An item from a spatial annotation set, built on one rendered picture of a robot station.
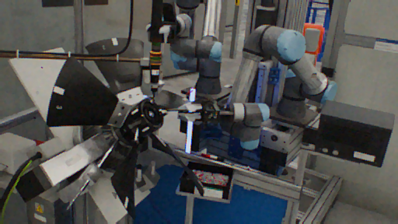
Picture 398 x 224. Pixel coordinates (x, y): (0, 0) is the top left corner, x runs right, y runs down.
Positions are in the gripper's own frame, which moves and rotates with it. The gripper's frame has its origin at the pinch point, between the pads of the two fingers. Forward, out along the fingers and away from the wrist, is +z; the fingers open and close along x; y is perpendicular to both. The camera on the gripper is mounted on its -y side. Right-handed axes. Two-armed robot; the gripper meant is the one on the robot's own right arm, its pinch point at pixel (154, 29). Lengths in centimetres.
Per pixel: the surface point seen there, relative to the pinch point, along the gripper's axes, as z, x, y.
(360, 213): -159, -114, 149
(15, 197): -7, 70, 91
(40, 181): 46, 15, 40
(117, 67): -1.0, 14.2, 16.2
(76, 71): 25.8, 15.3, 11.3
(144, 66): 1.7, 2.3, 13.5
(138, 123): 14.1, -1.2, 30.2
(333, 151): -21, -69, 42
